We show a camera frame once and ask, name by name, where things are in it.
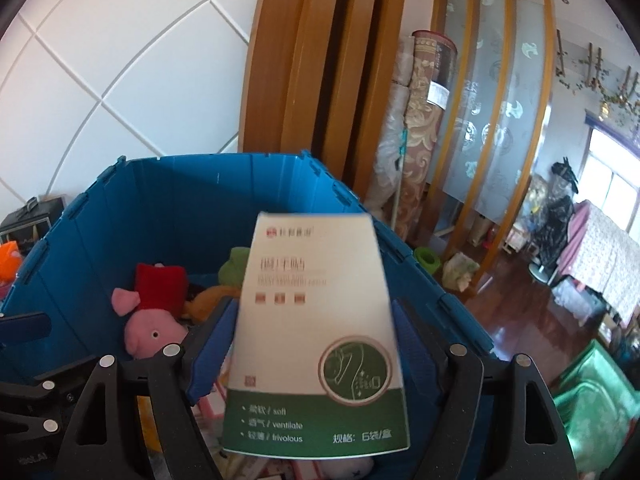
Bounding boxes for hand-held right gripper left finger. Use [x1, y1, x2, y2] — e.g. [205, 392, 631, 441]
[60, 296, 241, 480]

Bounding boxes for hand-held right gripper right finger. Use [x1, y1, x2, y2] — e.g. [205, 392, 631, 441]
[390, 297, 576, 480]

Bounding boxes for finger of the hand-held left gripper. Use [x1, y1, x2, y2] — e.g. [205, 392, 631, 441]
[0, 355, 101, 443]
[0, 311, 52, 341]

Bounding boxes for white and green box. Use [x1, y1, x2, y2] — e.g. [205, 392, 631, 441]
[220, 211, 412, 461]

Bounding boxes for blue plastic crate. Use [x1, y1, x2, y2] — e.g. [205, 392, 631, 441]
[0, 150, 493, 480]

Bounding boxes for orange brown plush toy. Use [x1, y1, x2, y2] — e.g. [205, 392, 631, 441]
[182, 285, 241, 324]

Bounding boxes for pink white pack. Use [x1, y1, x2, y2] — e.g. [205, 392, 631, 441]
[192, 380, 231, 443]

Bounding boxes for pink pig plush red dress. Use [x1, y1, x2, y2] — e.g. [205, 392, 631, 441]
[111, 261, 191, 359]

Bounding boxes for green frog plush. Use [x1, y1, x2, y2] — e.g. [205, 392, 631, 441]
[217, 246, 253, 288]

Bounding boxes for light patterned bag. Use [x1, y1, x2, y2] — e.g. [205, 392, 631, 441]
[442, 252, 476, 291]

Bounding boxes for white plush with star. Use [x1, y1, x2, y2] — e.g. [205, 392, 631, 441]
[320, 455, 376, 480]

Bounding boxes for black hanging clothing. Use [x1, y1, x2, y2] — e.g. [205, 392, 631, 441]
[537, 157, 578, 271]

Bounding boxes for floral cloth on rack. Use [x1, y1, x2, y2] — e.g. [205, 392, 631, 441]
[557, 200, 640, 316]

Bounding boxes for beige rolled carpet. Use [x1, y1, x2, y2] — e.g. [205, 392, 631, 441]
[375, 35, 416, 211]

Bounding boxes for dark red rolled carpet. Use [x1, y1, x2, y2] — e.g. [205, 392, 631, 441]
[400, 30, 458, 231]

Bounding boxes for frosted glass partition wooden slats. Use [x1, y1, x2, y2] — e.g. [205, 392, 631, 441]
[430, 0, 558, 261]

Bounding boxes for window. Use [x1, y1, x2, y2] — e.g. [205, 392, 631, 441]
[585, 110, 640, 211]

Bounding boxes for wooden arch frame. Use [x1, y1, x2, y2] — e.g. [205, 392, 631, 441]
[240, 0, 441, 211]

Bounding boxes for wall vine decoration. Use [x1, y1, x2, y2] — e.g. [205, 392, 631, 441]
[555, 30, 640, 126]

